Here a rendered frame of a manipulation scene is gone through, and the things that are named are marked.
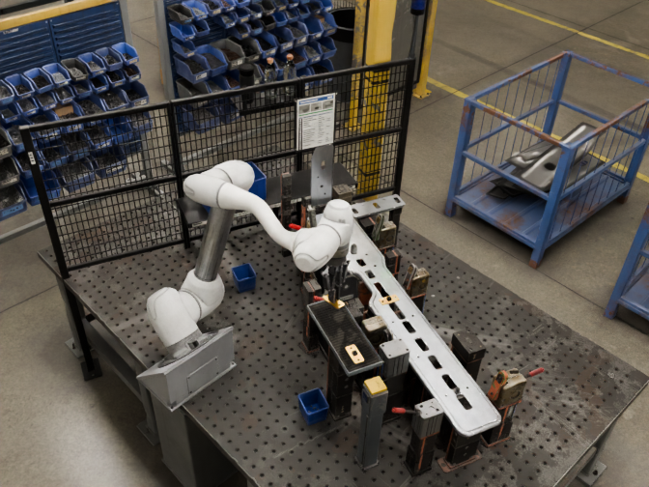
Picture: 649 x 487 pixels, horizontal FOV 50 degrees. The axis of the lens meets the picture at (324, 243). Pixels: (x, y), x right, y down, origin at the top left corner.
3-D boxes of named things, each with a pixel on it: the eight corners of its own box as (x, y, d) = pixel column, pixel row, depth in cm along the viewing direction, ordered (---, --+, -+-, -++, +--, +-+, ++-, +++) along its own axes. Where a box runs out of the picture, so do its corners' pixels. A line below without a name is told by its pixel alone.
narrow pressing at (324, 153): (331, 202, 349) (334, 144, 327) (310, 207, 345) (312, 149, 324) (331, 201, 350) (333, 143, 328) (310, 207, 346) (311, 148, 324)
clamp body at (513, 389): (515, 439, 280) (535, 381, 257) (484, 451, 275) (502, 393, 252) (499, 418, 287) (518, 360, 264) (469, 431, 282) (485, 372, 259)
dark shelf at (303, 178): (358, 187, 359) (358, 183, 358) (188, 229, 329) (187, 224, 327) (340, 165, 375) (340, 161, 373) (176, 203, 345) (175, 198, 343)
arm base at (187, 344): (179, 359, 278) (172, 348, 277) (164, 360, 297) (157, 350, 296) (216, 335, 287) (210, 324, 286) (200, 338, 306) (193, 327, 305)
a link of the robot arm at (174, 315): (157, 351, 291) (130, 305, 289) (184, 331, 306) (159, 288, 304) (182, 340, 282) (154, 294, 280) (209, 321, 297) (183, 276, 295)
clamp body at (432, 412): (436, 471, 268) (449, 414, 245) (410, 481, 264) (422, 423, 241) (423, 451, 274) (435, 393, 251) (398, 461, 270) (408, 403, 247)
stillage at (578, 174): (538, 157, 575) (567, 48, 514) (627, 201, 530) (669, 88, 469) (443, 214, 511) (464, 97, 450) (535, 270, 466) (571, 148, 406)
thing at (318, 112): (334, 144, 364) (337, 90, 345) (295, 153, 357) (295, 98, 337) (333, 142, 366) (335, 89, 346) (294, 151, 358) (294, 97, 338)
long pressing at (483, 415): (511, 419, 252) (512, 417, 251) (459, 441, 244) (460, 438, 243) (345, 208, 348) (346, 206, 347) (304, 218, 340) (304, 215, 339)
